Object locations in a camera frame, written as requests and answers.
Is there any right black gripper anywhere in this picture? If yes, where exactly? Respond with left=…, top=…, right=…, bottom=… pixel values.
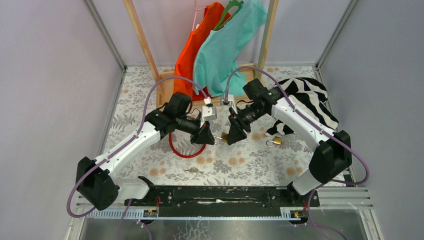
left=227, top=103, right=266, bottom=145

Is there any pink clothes hanger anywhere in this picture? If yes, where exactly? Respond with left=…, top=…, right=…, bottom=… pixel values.
left=191, top=0, right=206, bottom=31

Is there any black white striped cloth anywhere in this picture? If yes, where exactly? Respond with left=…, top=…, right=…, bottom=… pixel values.
left=279, top=77, right=339, bottom=130

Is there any white slotted cable duct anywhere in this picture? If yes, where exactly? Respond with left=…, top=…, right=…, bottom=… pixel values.
left=87, top=208, right=158, bottom=220

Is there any orange shirt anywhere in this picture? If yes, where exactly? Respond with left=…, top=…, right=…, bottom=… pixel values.
left=173, top=1, right=225, bottom=101

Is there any large brass padlock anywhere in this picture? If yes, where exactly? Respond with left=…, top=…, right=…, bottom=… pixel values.
left=213, top=132, right=229, bottom=143

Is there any wooden clothes rack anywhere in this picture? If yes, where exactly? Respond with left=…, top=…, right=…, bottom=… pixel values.
left=123, top=0, right=279, bottom=107

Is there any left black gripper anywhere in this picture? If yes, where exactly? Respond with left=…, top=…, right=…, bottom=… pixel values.
left=175, top=114, right=215, bottom=146

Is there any teal shirt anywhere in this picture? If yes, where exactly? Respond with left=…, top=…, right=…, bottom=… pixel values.
left=193, top=0, right=268, bottom=97

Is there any green clothes hanger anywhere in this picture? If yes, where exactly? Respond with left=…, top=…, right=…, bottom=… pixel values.
left=213, top=0, right=244, bottom=31

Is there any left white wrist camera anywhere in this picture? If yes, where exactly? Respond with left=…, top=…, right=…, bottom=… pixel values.
left=200, top=97, right=217, bottom=126

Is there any small brass padlock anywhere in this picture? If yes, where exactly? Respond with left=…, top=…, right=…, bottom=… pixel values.
left=266, top=136, right=284, bottom=148

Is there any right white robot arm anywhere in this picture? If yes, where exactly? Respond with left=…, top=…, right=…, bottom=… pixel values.
left=222, top=78, right=352, bottom=206

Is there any red cable lock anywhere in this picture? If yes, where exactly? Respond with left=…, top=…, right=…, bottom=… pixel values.
left=168, top=131, right=208, bottom=159

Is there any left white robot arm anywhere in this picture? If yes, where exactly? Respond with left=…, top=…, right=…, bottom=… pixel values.
left=75, top=92, right=217, bottom=211

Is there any floral table mat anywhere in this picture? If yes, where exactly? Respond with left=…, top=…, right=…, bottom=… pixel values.
left=104, top=66, right=313, bottom=186

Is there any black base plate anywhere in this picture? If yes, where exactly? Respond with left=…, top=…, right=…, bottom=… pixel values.
left=124, top=185, right=320, bottom=218

